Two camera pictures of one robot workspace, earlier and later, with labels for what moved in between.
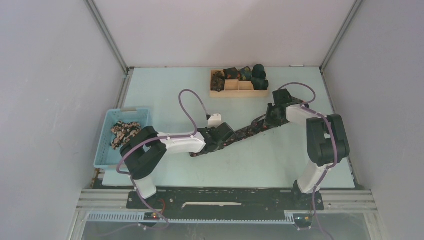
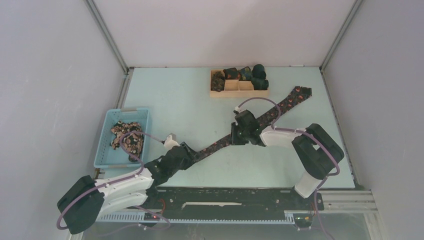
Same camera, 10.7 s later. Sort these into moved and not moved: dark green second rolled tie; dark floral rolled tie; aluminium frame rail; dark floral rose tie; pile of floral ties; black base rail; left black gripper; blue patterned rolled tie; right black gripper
Moved: dark floral rose tie; right black gripper; left black gripper
Not moved: aluminium frame rail; blue patterned rolled tie; dark floral rolled tie; black base rail; pile of floral ties; dark green second rolled tie
